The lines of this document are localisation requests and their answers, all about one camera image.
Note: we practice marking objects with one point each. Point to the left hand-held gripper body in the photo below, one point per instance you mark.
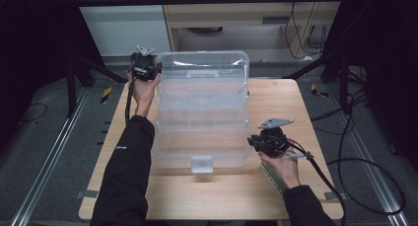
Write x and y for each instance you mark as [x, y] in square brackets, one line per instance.
[141, 63]

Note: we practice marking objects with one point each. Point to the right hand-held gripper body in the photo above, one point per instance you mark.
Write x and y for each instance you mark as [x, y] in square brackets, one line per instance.
[274, 140]

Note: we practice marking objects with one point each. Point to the green and white packet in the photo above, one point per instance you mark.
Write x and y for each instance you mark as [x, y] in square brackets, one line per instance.
[271, 177]

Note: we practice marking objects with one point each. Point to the clear plastic storage box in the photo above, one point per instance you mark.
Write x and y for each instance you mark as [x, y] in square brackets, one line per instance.
[202, 120]

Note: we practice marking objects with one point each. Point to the person's left hand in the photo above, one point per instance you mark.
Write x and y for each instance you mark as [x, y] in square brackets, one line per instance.
[144, 94]

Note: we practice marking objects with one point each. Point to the person's right hand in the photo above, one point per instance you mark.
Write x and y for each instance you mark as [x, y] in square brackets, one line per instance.
[284, 170]

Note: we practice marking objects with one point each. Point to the white cabinet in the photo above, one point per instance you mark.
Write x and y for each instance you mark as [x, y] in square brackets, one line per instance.
[125, 28]

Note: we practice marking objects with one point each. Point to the yellow and black floor tape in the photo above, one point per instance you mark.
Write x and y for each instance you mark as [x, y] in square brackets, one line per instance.
[317, 91]
[106, 95]

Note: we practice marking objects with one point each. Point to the black metal stand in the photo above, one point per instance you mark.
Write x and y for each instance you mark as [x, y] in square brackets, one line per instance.
[70, 88]
[344, 84]

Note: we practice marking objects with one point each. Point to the black horizontal bar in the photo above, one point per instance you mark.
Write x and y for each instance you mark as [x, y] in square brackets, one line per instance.
[197, 0]

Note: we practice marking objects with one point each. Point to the grey tape strip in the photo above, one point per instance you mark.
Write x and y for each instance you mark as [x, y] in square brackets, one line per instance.
[87, 194]
[332, 195]

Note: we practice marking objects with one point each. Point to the light wooden desk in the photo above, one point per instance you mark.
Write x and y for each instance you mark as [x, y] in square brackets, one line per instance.
[230, 17]

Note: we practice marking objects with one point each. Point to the black curtain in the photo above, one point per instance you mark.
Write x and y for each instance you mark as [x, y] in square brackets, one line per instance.
[33, 38]
[387, 38]

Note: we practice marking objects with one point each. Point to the metal floor rail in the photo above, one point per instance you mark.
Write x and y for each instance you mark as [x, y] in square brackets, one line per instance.
[369, 166]
[49, 163]

